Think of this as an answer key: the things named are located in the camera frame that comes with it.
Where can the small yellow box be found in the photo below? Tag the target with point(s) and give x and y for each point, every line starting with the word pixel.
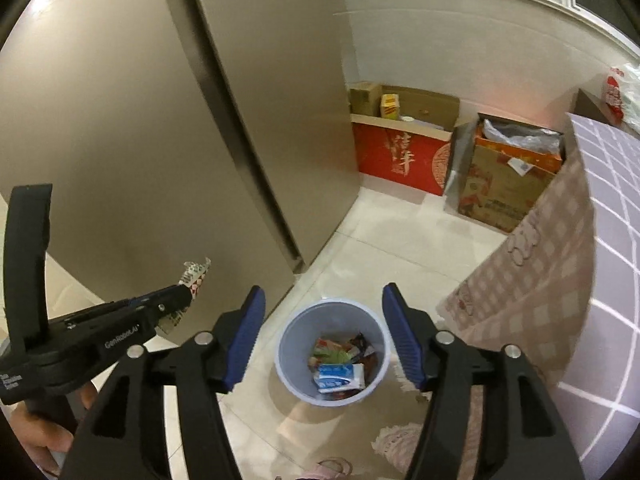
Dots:
pixel 390 106

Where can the blue white carton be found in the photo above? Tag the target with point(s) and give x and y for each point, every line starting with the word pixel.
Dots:
pixel 334 378

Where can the dark wooden side cabinet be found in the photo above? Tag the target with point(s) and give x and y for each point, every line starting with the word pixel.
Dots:
pixel 590 106

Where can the brown orange cardboard box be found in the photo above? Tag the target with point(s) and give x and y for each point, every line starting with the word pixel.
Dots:
pixel 502 169

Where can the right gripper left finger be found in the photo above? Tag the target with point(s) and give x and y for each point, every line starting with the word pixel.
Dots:
pixel 123 435

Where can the red cardboard gift box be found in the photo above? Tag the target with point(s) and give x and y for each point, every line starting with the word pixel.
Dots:
pixel 415 150

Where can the person's left hand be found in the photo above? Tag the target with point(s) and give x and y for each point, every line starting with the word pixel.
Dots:
pixel 42 440

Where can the light blue trash bin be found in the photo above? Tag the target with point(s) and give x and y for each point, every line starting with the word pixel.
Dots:
pixel 333 331

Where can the gold double-door refrigerator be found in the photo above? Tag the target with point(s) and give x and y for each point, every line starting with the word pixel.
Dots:
pixel 180 130

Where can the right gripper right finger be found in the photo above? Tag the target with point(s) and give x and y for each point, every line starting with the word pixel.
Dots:
pixel 522 435

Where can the pink slipper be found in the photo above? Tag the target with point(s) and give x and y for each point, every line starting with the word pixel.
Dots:
pixel 332 468

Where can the white red wrapper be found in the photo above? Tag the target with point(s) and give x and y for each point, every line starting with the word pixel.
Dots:
pixel 192 277

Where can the purple checked tablecloth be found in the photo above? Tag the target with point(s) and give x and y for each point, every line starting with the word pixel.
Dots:
pixel 564 288

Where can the white plastic bag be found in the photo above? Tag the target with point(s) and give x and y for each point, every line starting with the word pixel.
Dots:
pixel 621 94

